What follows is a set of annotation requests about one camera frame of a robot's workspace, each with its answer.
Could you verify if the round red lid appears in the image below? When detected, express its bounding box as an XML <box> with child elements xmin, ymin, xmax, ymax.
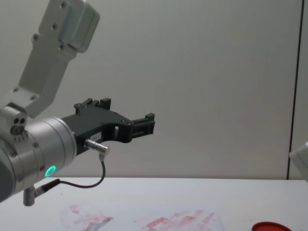
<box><xmin>251</xmin><ymin>221</ymin><xmax>293</xmax><ymax>231</ymax></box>

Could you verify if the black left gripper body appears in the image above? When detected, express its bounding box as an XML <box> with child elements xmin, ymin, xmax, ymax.
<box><xmin>61</xmin><ymin>108</ymin><xmax>132</xmax><ymax>157</ymax></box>

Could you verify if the white sheet with red stains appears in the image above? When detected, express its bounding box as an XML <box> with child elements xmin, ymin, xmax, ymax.
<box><xmin>57</xmin><ymin>203</ymin><xmax>226</xmax><ymax>231</ymax></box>

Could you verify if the white table cloth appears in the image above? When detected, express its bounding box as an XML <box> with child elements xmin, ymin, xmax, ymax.
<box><xmin>0</xmin><ymin>177</ymin><xmax>308</xmax><ymax>231</ymax></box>

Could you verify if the thin dark gripper cable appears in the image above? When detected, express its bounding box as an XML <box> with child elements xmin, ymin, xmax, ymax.
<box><xmin>33</xmin><ymin>139</ymin><xmax>112</xmax><ymax>196</ymax></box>

